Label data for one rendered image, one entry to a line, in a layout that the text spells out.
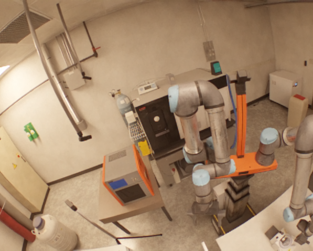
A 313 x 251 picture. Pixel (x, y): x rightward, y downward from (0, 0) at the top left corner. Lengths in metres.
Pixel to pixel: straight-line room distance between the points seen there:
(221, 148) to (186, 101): 0.27
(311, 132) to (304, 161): 0.12
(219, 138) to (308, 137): 0.39
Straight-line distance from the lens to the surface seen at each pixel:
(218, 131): 0.69
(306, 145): 0.66
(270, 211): 1.25
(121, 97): 2.44
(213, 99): 0.66
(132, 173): 1.32
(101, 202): 1.87
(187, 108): 0.66
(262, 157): 1.10
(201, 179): 0.66
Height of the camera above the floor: 2.00
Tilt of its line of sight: 29 degrees down
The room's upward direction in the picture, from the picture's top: 20 degrees counter-clockwise
